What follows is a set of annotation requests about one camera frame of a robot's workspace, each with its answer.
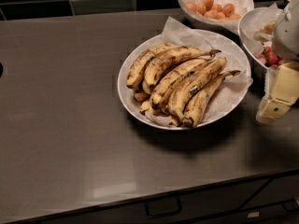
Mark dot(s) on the white banana bowl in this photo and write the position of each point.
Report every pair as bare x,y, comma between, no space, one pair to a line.
127,95

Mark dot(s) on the small hidden bottom banana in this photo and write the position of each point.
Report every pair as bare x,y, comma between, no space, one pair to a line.
158,116

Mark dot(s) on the pile of orange apricots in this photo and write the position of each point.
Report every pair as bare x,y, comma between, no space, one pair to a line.
211,10

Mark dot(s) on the white bowl of apricots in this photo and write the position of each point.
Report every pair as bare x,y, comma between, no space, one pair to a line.
241,7

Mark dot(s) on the long spotted banana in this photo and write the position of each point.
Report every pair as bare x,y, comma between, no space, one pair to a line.
191,85

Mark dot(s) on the far left spotted banana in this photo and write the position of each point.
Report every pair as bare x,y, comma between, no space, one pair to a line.
136,71

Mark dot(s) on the pile of red strawberries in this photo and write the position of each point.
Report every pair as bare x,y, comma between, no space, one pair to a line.
269,58

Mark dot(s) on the right front spotted banana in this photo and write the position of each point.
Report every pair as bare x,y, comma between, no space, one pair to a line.
196,108

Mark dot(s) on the white paper liner under bananas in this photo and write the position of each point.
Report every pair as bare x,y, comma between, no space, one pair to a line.
233,89

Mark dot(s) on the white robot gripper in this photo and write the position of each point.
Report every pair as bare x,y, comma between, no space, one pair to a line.
287,34

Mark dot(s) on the dark drawer handle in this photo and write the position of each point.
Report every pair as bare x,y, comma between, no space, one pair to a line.
165,207
290,206

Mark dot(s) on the white bowl of strawberries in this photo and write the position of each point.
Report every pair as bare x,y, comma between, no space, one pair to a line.
255,33

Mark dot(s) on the dark right drawer handle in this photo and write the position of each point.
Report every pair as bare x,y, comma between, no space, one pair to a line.
290,206

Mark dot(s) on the middle spotted banana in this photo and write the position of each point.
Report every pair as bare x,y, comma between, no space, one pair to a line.
181,71

